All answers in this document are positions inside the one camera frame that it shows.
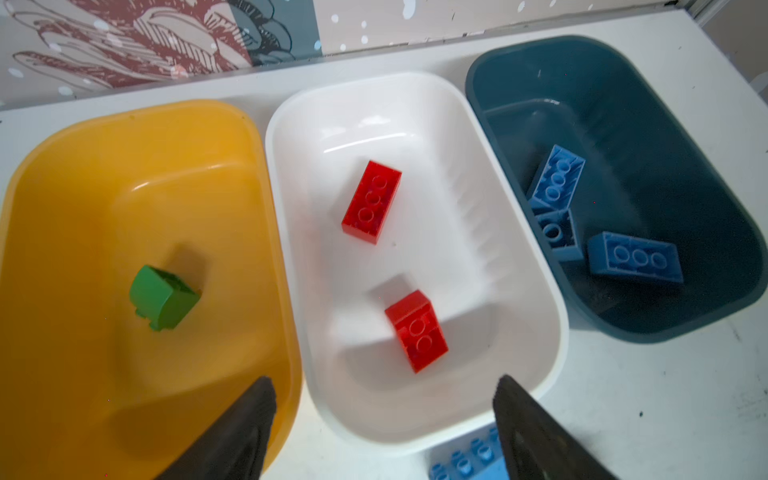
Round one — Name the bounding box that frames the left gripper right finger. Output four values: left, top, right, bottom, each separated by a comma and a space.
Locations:
492, 375, 615, 480

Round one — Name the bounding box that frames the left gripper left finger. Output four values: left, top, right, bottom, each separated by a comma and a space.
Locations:
158, 376, 277, 480

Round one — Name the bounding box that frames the yellow plastic bin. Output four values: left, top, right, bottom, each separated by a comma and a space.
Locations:
1, 100, 302, 479

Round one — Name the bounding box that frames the green rounded lego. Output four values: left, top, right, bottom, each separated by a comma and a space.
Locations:
129, 265, 200, 331

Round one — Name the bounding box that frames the small red lego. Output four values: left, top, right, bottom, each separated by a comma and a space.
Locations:
385, 290, 449, 373

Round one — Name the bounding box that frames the blue lego diagonal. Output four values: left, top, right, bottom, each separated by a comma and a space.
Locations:
535, 209, 584, 262

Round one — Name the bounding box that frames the white plastic bin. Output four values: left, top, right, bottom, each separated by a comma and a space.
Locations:
265, 73, 569, 456

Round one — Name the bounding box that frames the blue long lego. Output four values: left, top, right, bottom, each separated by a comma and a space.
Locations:
527, 145, 586, 215

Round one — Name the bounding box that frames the red long lego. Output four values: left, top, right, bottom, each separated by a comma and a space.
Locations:
341, 160, 402, 245

